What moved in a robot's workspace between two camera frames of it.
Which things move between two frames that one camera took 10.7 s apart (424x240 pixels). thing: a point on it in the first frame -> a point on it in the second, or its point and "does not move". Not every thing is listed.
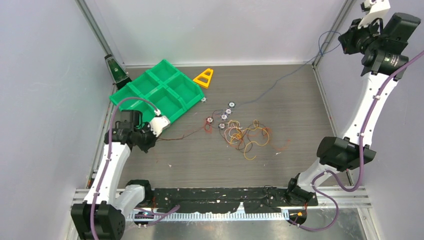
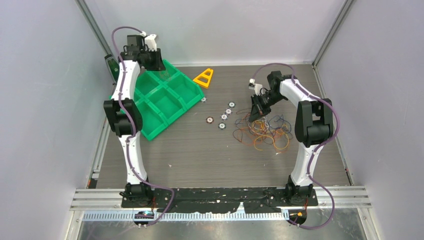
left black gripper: (145, 147) -> (158, 65)
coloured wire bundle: (242, 138) -> (270, 129)
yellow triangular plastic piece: (204, 78) does not move
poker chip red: (209, 119) does not move
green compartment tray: (171, 91) does not move
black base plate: (258, 200) does not move
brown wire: (183, 136) -> (165, 74)
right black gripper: (347, 39) -> (258, 110)
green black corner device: (120, 77) does not move
